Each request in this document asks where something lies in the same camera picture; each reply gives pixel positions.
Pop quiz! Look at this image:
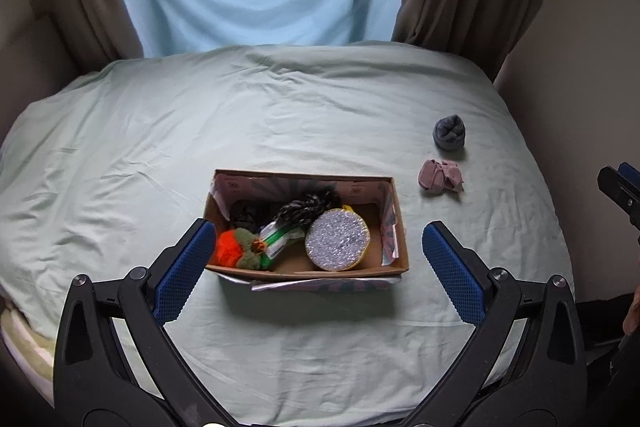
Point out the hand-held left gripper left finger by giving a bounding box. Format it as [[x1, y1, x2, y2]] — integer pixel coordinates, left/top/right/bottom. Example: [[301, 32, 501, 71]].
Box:
[[52, 218, 236, 427]]

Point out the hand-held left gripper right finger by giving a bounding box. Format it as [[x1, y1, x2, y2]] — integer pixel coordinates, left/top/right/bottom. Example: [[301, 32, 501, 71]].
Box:
[[400, 221, 587, 427]]

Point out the orange pom pom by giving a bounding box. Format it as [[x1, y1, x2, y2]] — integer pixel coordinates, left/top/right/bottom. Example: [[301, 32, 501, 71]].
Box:
[[207, 229, 251, 267]]

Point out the olive green soft toy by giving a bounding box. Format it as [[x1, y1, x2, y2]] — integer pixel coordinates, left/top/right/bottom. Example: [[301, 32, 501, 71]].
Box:
[[235, 228, 267, 271]]

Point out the black scrunchie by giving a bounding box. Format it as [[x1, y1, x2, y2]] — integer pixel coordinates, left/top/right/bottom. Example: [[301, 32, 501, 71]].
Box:
[[230, 202, 273, 230]]

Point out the patterned cardboard box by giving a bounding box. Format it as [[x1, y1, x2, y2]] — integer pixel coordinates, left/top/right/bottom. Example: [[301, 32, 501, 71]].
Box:
[[202, 169, 411, 293]]

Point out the striped scrunchie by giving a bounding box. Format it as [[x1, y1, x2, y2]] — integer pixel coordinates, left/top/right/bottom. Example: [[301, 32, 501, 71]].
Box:
[[274, 190, 337, 226]]

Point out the person's right hand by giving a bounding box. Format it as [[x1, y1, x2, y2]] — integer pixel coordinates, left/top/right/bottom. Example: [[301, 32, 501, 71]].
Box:
[[623, 288, 640, 336]]

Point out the pink rolled sock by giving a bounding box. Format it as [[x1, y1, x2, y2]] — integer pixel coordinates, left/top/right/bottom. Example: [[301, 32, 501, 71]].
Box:
[[418, 159, 465, 196]]

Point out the dark clothing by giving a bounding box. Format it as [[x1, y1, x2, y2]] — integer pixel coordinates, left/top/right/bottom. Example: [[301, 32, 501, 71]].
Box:
[[575, 291, 640, 427]]

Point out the grey rolled sock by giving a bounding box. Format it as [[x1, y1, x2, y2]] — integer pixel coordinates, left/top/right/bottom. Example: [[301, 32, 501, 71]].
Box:
[[433, 117, 468, 152]]

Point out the pale yellow blanket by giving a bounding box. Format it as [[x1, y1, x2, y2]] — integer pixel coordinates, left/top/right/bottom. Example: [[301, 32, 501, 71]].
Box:
[[0, 302, 57, 408]]

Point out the beige headboard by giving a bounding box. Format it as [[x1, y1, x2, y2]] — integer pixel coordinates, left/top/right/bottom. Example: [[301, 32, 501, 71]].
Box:
[[0, 14, 103, 142]]

